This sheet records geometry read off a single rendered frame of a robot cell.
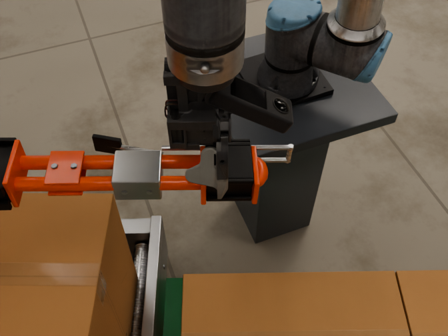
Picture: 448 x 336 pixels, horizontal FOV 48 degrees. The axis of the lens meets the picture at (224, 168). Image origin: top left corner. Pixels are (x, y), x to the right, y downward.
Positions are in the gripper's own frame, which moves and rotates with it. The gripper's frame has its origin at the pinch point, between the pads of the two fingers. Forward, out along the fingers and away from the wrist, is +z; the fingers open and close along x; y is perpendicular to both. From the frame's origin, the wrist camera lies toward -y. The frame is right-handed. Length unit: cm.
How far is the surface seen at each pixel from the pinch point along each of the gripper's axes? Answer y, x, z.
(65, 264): 31.2, 0.0, 29.8
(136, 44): 47, -189, 125
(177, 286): 18, -39, 125
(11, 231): 44, -8, 30
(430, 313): -55, -5, 70
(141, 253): 24, -24, 70
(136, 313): 23, -6, 70
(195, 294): 8, -12, 70
